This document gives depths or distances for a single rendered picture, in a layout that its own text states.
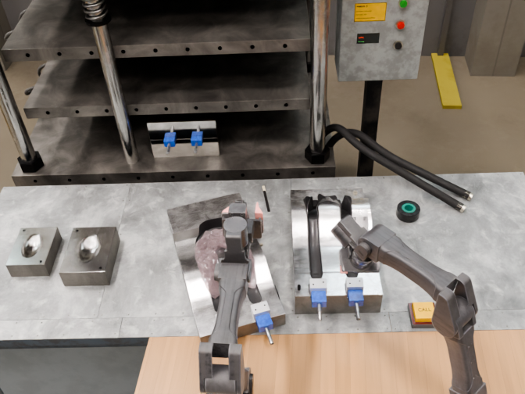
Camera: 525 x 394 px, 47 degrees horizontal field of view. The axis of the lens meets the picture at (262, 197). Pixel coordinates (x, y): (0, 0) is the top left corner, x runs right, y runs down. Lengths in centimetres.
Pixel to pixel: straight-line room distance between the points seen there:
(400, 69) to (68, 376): 162
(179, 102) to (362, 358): 116
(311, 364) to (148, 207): 87
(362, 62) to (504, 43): 225
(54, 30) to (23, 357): 117
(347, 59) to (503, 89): 229
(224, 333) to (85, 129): 161
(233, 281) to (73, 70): 149
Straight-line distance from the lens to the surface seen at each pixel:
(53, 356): 216
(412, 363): 182
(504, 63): 454
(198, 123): 236
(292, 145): 248
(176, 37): 224
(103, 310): 198
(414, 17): 226
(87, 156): 258
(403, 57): 233
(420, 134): 391
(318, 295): 179
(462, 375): 158
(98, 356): 211
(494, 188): 237
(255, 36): 220
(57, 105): 246
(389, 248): 146
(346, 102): 413
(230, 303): 137
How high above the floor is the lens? 233
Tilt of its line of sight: 43 degrees down
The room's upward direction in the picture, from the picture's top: 3 degrees counter-clockwise
